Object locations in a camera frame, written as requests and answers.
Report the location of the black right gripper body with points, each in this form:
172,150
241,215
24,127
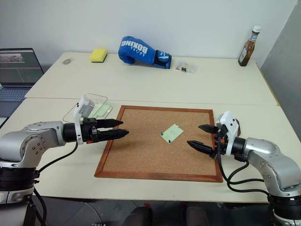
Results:
219,141

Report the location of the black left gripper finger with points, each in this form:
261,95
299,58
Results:
113,134
109,123

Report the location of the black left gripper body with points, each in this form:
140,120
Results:
89,131

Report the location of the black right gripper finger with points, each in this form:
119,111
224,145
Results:
209,128
201,147

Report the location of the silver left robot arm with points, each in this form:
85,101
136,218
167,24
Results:
28,143

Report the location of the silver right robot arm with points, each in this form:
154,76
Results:
265,155

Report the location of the light green paper note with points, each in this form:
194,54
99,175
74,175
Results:
172,133

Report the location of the wood-framed cork board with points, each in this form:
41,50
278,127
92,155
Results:
145,153

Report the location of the clear plastic tray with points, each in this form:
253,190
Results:
103,99

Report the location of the small clear plastic box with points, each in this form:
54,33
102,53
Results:
187,66

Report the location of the yellow sponge with dark base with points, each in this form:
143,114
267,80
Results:
98,54

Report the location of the small clear round lid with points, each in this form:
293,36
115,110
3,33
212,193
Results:
67,61

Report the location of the blue boxing glove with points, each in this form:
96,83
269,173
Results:
138,51

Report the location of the brown sauce bottle white cap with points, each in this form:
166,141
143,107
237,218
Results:
245,51

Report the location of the open grey laptop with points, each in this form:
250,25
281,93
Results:
16,70

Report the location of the grey partition panel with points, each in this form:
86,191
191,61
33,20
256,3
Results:
284,58

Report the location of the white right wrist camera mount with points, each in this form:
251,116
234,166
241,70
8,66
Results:
231,127

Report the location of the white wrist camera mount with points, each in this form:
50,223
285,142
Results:
82,106
231,127

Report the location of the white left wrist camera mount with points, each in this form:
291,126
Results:
82,106

